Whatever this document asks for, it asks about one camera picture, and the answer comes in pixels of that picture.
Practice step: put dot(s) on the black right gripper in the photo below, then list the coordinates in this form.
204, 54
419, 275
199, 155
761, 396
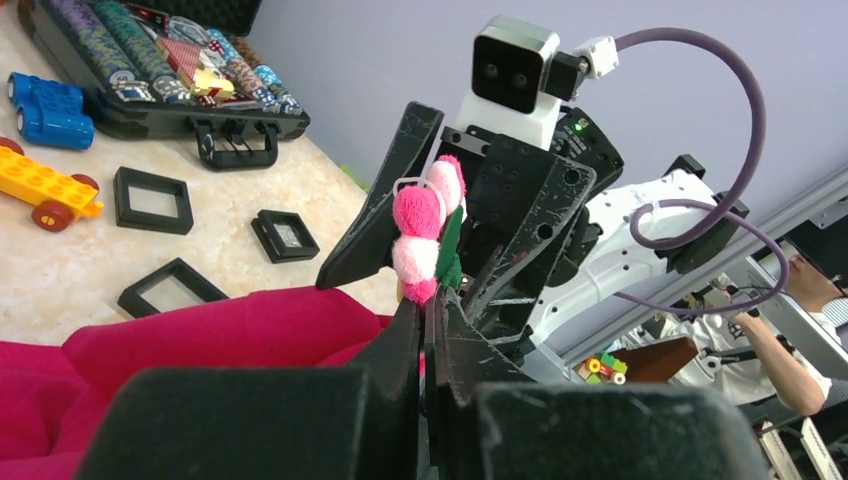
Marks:
528, 227

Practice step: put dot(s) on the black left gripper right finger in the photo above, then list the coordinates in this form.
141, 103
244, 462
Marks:
488, 420

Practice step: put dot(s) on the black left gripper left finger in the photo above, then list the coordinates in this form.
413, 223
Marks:
354, 421

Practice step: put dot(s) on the pink flower brooch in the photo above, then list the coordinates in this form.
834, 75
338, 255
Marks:
429, 212

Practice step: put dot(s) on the magenta garment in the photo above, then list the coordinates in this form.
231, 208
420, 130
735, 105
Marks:
54, 397

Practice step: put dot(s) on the white silver brooch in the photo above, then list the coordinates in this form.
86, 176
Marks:
288, 235

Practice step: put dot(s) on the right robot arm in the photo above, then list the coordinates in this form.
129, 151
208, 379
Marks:
675, 223

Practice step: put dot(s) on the person in background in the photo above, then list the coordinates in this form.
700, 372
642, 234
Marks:
774, 370

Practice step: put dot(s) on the playing card box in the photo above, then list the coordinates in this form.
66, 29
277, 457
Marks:
194, 69

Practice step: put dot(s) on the black poker chip case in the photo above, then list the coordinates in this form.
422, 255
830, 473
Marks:
106, 48

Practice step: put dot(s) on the yellow toy car red wheels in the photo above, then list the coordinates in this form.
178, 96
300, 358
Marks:
58, 200

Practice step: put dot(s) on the blue toy car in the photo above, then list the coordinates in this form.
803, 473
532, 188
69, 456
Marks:
50, 113

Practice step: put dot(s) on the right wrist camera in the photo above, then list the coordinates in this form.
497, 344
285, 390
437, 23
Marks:
520, 78

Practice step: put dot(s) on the black square frame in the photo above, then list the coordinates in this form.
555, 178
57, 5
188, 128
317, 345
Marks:
151, 202
172, 286
263, 226

